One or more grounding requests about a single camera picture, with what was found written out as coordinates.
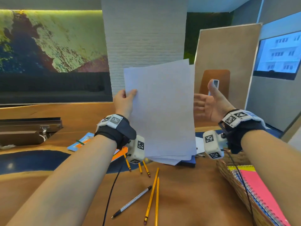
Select person's left hand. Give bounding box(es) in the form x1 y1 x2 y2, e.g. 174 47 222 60
113 89 138 120

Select person's right hand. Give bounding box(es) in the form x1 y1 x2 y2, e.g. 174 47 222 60
193 79 236 123

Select orange spiral notebook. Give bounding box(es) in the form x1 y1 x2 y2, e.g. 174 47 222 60
80 137 129 163

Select blue eraser block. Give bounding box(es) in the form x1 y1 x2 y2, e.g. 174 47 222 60
176 154 196 168

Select yellow notebook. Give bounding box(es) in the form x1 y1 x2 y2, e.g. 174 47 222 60
227 165 256 173

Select woven wicker basket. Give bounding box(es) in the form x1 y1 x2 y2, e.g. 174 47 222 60
216 148 278 226

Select pink spiral notebook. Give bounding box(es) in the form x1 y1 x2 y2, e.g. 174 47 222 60
239 169 292 226

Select bunch of yellow pencils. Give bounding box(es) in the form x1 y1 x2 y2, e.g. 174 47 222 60
124 154 160 226

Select silver ballpoint pens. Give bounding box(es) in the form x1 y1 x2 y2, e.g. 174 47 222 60
111 185 153 219

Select person's right forearm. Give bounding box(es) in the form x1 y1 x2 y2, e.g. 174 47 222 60
241 130 301 226

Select person's left forearm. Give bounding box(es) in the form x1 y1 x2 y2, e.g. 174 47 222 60
6 135 118 226

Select brown wooden chair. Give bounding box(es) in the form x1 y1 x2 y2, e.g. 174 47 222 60
199 69 231 100

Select black left wrist marker band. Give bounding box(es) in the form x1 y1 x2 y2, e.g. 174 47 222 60
94 114 137 150

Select black wrist marker band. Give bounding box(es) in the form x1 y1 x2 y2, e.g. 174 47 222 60
218 109 267 154
94 114 137 150

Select black right wrist marker band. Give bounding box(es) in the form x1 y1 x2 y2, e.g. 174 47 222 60
218 109 267 154

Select brown metal-framed board panel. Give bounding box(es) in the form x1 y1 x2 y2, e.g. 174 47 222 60
194 23 263 110

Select dark sofa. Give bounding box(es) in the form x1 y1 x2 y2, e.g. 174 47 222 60
0 72 113 105

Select window with building view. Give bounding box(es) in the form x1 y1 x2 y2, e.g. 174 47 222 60
253 31 301 81

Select dark wooden box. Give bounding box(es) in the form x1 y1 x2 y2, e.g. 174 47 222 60
0 117 63 147

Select grey roller blind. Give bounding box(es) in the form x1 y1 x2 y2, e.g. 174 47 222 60
258 11 301 41

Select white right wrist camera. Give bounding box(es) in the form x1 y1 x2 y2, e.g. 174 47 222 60
203 130 227 160

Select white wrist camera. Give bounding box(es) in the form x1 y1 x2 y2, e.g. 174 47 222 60
127 135 145 164
203 130 227 160

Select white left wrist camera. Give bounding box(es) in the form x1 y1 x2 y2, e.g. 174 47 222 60
127 135 145 164

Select green foliage wall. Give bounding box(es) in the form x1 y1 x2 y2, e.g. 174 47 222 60
184 12 235 65

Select black left camera cable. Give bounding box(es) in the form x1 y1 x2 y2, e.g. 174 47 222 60
102 154 131 226

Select black camera cable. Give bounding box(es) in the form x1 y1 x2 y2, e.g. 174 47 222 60
102 154 131 226
227 153 256 226

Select black right camera cable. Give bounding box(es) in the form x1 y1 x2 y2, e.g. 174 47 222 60
227 153 256 226

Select large abstract wall painting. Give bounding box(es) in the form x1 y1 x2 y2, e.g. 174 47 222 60
0 9 110 74

